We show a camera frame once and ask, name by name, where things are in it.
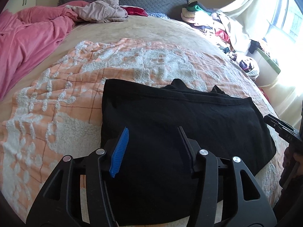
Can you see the person's right hand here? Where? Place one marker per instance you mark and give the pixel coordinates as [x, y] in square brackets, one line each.
[299, 159]

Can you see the window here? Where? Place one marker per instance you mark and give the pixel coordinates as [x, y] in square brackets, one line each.
[286, 16]

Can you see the mauve crumpled garment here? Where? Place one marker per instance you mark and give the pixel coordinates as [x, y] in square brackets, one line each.
[101, 11]

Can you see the pile of mixed clothes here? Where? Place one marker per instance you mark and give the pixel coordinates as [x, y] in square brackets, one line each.
[208, 21]

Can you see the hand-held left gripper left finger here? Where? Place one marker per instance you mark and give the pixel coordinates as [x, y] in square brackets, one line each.
[119, 151]

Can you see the green panel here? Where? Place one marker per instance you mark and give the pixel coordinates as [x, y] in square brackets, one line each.
[272, 63]

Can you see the red plastic bag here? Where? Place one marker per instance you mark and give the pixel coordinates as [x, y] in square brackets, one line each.
[265, 95]

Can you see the white laundry basket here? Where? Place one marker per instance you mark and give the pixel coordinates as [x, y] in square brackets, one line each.
[246, 63]

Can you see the black sweater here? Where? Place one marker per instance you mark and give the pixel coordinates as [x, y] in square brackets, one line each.
[165, 113]

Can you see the orange and white fleece blanket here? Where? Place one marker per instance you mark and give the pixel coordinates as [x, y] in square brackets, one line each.
[59, 104]

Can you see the cream curtain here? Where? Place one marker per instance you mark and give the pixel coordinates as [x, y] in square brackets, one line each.
[246, 16]

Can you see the pink duvet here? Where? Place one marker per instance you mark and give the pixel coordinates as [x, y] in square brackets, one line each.
[28, 35]

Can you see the blue patterned pillow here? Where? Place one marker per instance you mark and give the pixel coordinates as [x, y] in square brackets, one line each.
[157, 15]

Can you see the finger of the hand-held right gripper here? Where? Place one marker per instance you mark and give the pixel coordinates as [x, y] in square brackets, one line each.
[279, 128]

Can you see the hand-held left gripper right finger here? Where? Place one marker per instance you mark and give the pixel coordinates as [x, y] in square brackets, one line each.
[187, 146]

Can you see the beige bed sheet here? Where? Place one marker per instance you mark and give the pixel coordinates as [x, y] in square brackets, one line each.
[153, 28]

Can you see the red cloth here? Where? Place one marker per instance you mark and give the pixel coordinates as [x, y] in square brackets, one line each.
[136, 11]

